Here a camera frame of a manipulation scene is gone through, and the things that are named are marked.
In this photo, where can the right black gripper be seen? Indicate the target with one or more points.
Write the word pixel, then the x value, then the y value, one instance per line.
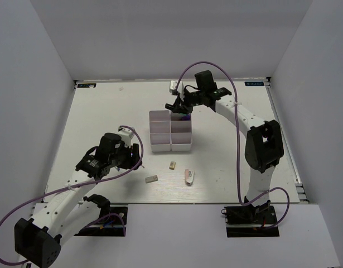
pixel 182 106

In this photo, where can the yellow eraser with barcode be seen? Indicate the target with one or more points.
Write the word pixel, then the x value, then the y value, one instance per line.
pixel 172 165

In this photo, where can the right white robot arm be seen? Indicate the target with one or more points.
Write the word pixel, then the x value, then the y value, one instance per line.
pixel 263 139

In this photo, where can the corner label sticker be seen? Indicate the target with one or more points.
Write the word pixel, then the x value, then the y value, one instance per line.
pixel 86 85
pixel 253 84

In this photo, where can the grey eraser block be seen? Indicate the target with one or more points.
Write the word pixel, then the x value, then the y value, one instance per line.
pixel 151 179

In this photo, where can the pink white stapler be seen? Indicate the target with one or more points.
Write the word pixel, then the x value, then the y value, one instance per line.
pixel 189 177

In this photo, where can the left white divided container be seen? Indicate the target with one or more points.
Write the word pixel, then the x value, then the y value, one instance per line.
pixel 160 130

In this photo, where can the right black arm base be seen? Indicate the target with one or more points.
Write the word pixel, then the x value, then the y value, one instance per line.
pixel 250 222

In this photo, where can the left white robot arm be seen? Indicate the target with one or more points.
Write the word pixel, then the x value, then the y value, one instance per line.
pixel 40 238

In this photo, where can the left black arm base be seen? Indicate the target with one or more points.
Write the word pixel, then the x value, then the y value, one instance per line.
pixel 112 219

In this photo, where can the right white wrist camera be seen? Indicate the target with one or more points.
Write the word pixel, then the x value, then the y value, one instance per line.
pixel 177 88

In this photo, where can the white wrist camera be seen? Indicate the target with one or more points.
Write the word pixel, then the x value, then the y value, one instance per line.
pixel 126 135
pixel 177 88

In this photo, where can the right corner label sticker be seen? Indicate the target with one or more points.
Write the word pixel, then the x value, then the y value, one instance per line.
pixel 253 84

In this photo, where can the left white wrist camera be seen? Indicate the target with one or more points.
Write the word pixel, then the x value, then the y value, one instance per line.
pixel 126 135

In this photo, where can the white divided container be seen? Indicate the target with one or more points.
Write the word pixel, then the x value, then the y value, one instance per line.
pixel 181 134
pixel 160 130

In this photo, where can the right white divided container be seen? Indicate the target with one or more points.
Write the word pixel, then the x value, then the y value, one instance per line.
pixel 181 134

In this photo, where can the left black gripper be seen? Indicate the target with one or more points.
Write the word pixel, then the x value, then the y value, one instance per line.
pixel 131 161

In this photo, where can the left corner label sticker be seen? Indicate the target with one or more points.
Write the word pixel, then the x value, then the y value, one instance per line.
pixel 86 85

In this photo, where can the purple highlighter marker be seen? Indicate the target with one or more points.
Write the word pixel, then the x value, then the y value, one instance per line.
pixel 185 117

